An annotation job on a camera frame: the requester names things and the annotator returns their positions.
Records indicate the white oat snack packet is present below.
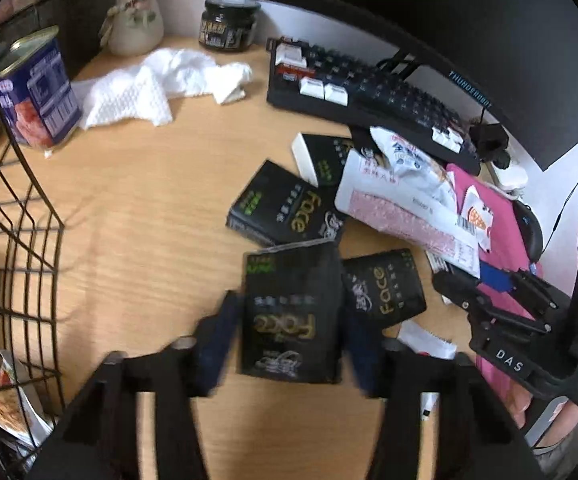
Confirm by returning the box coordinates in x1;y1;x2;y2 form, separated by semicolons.
0;350;57;453
398;320;457;361

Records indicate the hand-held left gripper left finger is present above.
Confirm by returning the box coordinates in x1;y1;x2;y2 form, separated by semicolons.
26;290;244;480

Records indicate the small ceramic vase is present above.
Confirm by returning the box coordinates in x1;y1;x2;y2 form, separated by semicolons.
100;0;164;57

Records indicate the person's right hand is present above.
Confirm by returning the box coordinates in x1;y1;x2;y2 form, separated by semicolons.
510;384;537;432

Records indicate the black cable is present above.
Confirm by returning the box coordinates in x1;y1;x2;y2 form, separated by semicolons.
541;112;578;256

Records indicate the person's right forearm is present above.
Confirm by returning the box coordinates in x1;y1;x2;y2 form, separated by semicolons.
534;400;578;463

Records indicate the black computer mouse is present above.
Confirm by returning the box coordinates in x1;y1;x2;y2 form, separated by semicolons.
511;200;544;263

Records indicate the dark mechanical keyboard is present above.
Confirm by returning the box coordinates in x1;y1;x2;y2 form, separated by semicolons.
266;36;482;176

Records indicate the black tissue pack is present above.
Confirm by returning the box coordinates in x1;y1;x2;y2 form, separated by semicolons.
239;240;344;386
225;159;348;248
291;131;357;187
341;248;427;331

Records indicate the white paper towel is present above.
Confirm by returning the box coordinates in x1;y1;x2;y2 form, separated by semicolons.
71;47;254;131

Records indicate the dark glass jar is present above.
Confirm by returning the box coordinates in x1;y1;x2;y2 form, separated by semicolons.
199;0;262;53

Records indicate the pink mouse pad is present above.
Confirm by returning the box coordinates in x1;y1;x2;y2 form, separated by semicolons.
446;162;544;406

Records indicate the pink and white pouch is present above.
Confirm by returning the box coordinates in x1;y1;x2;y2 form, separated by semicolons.
335;147;482;278

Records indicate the small pizza print sachet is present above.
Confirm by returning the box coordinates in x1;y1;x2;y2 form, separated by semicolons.
456;186;494;253

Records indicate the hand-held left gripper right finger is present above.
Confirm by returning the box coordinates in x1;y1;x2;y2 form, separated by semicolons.
344;302;552;480

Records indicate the black computer monitor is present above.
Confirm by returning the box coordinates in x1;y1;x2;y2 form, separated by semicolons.
144;0;578;171

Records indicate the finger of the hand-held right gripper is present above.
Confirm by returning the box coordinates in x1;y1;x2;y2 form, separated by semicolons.
431;270;554;341
479;262;570;319

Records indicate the blue food tin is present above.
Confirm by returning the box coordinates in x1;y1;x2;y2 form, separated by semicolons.
0;25;84;150

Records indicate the black wire basket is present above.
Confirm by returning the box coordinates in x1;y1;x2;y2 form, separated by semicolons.
0;35;67;480

